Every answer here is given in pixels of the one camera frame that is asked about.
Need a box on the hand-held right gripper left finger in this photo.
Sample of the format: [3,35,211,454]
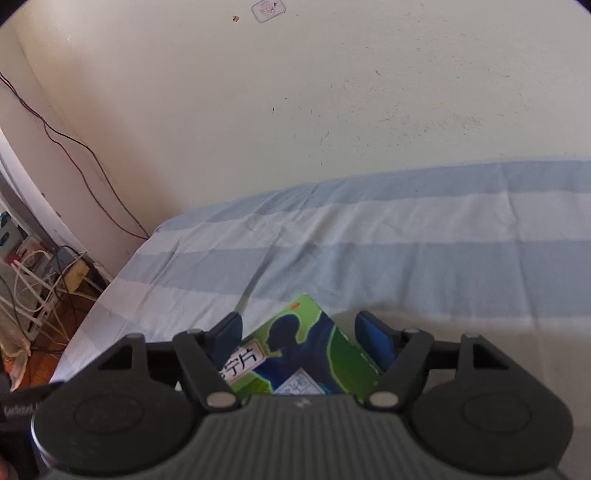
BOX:
[95,311,244,411]

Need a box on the green medicine box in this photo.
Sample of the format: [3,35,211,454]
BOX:
[217,294,384,402]

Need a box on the cluttered storage rack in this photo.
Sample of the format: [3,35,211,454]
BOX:
[0,208,44,273]

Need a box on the small wall sticker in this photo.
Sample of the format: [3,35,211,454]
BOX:
[250,0,287,24]

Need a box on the dark wall cable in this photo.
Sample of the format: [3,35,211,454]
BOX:
[0,71,151,240]

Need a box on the power strip with cables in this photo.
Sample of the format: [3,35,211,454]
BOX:
[0,248,72,344]

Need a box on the beige power adapter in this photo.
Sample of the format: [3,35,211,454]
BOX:
[65,258,91,292]

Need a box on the striped blue bed sheet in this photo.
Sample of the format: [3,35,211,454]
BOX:
[48,159,591,393]

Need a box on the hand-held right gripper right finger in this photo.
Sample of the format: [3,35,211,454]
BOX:
[355,310,511,411]

